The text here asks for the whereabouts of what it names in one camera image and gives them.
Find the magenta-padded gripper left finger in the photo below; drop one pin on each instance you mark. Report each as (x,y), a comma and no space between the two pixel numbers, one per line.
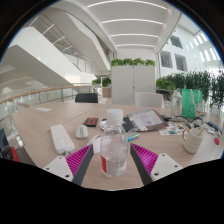
(75,161)

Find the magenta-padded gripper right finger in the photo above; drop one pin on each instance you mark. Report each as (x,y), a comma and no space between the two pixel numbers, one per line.
(148,161)

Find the clear plastic water bottle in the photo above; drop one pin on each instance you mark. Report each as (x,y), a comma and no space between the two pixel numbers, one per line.
(114,146)

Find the white power strip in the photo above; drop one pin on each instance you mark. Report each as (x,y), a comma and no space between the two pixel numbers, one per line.
(62,138)

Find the blue-green marker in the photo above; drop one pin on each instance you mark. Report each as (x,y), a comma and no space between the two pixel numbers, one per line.
(133,136)

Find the white computer mouse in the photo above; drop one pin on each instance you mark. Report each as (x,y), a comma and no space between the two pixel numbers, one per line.
(81,131)

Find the colourful sticker sheet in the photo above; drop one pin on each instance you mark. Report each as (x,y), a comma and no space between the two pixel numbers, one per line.
(171,129)

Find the open magazine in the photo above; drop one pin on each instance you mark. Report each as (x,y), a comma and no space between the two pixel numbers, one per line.
(146,120)

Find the black and red box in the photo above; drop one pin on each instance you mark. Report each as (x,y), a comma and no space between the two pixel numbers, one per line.
(90,122)

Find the white grid-patterned mug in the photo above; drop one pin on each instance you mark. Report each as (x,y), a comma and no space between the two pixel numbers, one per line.
(192,141)

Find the white chair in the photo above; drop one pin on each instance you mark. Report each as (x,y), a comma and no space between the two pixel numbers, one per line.
(149,99)

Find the clear tall shaker bottle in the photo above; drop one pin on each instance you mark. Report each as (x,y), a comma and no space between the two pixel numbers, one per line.
(176,104)

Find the black chair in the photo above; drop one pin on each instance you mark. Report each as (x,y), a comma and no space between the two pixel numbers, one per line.
(86,97)

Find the flat round red coaster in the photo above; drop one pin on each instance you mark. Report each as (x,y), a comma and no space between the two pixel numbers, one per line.
(217,141)

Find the green tote bag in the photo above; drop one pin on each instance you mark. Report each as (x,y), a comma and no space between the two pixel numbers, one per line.
(191,102)

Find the plant-topped white cabinet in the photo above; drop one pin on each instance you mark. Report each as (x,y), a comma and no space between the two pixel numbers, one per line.
(133,83)

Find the small potted plant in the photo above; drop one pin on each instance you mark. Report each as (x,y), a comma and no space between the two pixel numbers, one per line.
(106,83)

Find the row of green potted plants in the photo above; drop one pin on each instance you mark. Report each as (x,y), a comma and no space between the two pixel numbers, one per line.
(196,86)

